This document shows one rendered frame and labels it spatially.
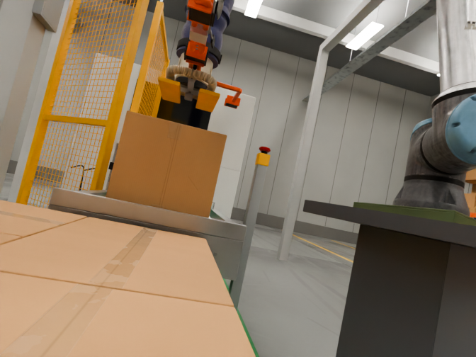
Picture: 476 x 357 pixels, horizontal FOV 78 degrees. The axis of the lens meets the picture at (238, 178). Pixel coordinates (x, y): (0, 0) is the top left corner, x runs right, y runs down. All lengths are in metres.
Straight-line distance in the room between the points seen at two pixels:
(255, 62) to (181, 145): 10.03
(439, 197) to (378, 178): 11.23
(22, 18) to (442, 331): 2.29
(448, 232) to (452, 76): 0.40
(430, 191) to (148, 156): 0.94
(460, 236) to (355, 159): 11.04
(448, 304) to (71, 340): 0.79
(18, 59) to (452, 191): 2.09
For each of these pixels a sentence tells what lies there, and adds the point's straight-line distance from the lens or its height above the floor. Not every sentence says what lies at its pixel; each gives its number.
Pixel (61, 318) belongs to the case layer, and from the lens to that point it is 0.39.
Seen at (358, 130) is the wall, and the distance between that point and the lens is 11.92.
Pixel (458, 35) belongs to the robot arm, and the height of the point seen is 1.21.
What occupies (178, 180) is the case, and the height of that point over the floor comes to 0.72.
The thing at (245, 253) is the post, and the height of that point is 0.40.
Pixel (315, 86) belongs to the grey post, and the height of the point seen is 2.54.
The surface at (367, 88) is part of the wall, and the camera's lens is 12.52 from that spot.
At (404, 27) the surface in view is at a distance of 7.04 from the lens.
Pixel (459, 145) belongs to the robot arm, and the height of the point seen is 0.92.
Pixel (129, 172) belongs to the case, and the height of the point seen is 0.72.
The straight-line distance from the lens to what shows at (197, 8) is 1.03.
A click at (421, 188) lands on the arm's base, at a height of 0.84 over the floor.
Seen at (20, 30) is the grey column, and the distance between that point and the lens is 2.18.
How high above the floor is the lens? 0.71
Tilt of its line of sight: 4 degrees up
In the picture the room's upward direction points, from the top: 12 degrees clockwise
